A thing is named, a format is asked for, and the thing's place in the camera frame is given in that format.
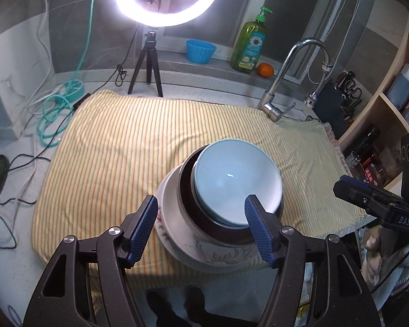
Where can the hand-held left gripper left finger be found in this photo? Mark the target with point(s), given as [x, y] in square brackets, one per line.
[143, 228]

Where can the dark knife block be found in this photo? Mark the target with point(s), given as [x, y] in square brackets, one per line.
[330, 105]

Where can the white and teal ceramic bowl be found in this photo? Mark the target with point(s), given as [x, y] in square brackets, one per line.
[235, 177]

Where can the chrome kitchen faucet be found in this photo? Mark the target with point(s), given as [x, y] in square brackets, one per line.
[276, 78]

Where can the yellow striped cloth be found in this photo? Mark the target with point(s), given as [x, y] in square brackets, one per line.
[122, 150]

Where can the dark bottle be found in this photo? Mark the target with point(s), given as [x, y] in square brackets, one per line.
[368, 143]

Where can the black scissors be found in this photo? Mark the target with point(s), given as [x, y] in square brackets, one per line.
[353, 90]

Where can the orange fruit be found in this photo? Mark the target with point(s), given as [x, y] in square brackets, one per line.
[265, 70]

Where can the large stainless steel bowl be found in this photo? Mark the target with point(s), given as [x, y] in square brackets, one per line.
[182, 194]

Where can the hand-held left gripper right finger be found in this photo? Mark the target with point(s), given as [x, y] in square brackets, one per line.
[259, 231]

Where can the blue plastic bowl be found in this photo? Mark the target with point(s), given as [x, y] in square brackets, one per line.
[201, 52]

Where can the wooden shelf unit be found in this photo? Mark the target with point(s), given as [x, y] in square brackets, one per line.
[392, 102]

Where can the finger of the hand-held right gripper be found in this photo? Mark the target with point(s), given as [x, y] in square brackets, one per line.
[388, 196]
[354, 192]

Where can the white floral ceramic bowl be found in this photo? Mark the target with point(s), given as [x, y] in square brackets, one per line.
[159, 211]

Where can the person's right hand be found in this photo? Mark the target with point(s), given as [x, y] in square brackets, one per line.
[373, 245]

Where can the red box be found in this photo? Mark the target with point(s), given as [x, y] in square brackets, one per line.
[375, 172]

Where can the green dish soap bottle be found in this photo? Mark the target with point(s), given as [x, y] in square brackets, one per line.
[250, 47]

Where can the blue plastic container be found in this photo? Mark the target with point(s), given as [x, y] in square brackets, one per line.
[404, 85]

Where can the clear glass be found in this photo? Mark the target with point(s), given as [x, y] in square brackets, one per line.
[353, 160]

